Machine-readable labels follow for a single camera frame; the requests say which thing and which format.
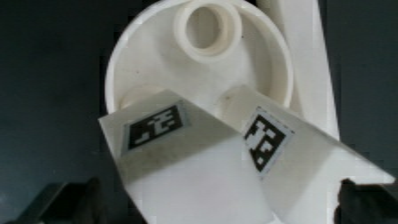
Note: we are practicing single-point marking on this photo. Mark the white stool leg with tag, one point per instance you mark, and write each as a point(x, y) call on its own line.
point(296, 16)

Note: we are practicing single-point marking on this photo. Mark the white round stool seat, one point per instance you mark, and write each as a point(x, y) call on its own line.
point(200, 46)

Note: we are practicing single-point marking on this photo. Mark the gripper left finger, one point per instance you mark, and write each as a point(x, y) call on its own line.
point(68, 204)

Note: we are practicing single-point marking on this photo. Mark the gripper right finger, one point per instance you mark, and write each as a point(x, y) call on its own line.
point(367, 203)

